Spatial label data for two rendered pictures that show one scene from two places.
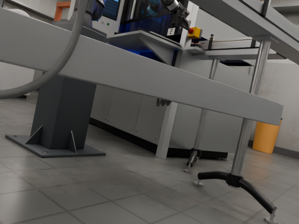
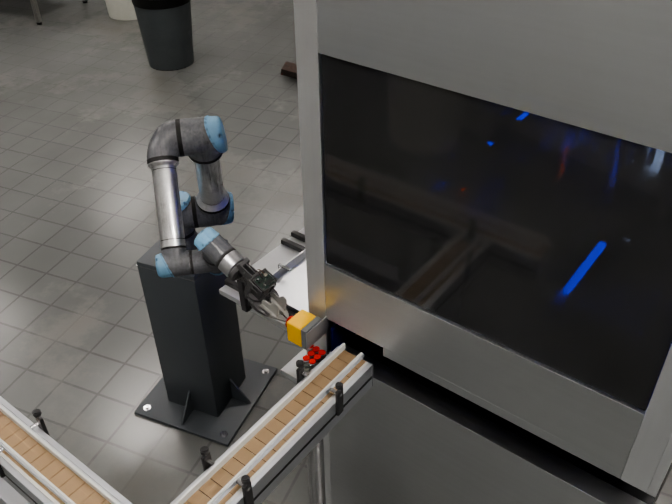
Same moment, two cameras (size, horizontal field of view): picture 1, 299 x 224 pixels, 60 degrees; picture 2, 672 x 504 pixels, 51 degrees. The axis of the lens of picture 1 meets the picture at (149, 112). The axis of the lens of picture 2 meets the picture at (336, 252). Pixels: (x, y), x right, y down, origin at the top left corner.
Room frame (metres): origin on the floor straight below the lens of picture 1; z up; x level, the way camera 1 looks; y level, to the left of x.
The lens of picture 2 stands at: (1.70, -1.66, 2.39)
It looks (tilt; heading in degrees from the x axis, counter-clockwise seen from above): 37 degrees down; 75
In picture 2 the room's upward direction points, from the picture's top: 1 degrees counter-clockwise
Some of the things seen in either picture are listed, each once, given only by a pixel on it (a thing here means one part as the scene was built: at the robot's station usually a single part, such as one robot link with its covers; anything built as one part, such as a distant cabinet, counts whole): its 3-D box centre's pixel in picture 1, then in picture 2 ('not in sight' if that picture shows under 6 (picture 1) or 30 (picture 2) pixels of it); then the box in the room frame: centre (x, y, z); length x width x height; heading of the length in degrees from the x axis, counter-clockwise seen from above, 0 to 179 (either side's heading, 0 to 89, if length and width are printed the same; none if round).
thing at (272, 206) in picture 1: (232, 187); not in sight; (1.31, -0.50, 0.07); 0.50 x 0.08 x 0.14; 37
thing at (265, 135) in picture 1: (266, 133); not in sight; (4.41, -2.02, 0.31); 0.39 x 0.39 x 0.61
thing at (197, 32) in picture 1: (194, 33); (303, 329); (1.98, -0.21, 0.99); 0.08 x 0.07 x 0.07; 127
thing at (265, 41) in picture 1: (249, 113); not in sight; (1.31, -0.50, 0.46); 0.09 x 0.09 x 0.77; 37
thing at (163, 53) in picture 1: (155, 52); not in sight; (2.00, 0.05, 0.79); 0.34 x 0.03 x 0.13; 127
